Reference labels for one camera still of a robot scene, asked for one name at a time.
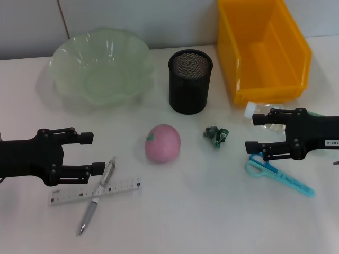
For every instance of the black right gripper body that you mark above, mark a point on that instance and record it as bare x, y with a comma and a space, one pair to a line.
312, 135

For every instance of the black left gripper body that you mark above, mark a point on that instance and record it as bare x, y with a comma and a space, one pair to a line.
34, 156

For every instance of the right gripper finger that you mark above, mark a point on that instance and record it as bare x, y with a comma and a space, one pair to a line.
251, 147
260, 119

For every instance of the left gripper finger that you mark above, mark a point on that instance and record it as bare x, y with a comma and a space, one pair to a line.
86, 138
98, 168

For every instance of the clear green-label water bottle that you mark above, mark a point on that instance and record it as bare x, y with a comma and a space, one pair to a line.
250, 109

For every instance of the green plastic wrapper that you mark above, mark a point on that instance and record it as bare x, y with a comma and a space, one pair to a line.
216, 136

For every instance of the pink toy peach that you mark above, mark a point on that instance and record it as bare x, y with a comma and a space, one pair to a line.
164, 144

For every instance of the clear plastic ruler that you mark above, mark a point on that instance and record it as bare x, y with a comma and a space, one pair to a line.
69, 197

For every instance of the grey clear ballpoint pen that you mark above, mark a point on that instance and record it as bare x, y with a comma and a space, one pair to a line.
91, 209

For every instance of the blue scissors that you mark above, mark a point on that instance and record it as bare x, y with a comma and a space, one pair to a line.
288, 181

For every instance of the black mesh pen holder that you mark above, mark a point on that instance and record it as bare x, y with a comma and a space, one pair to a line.
189, 90

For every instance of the yellow plastic bin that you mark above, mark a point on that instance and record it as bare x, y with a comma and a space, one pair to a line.
265, 53

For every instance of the pale green wavy bowl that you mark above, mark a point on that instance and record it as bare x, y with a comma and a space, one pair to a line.
106, 68

